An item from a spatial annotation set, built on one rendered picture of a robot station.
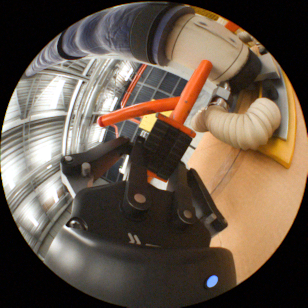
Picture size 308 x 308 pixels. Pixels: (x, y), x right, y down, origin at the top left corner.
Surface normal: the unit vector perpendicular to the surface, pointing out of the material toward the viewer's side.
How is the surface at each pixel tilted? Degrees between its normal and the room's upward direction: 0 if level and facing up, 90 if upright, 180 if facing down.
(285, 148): 2
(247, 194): 2
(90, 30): 111
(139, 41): 89
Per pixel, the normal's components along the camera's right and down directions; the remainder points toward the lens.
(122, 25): -0.25, 0.86
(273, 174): -0.89, -0.45
